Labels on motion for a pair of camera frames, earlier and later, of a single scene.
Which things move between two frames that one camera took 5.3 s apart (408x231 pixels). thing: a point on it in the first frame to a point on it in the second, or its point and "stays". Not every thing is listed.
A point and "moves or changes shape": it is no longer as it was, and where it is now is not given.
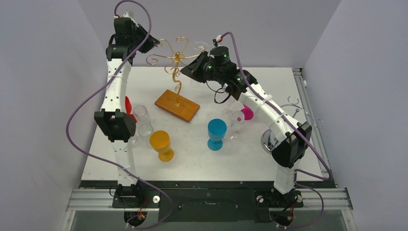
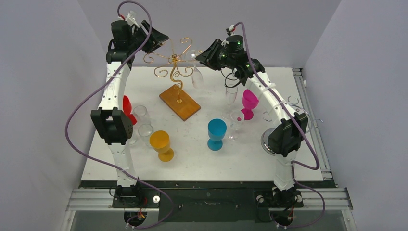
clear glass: (142, 114) stays
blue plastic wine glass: (217, 128) stays
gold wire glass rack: (170, 100) moves or changes shape
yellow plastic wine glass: (160, 141) stays
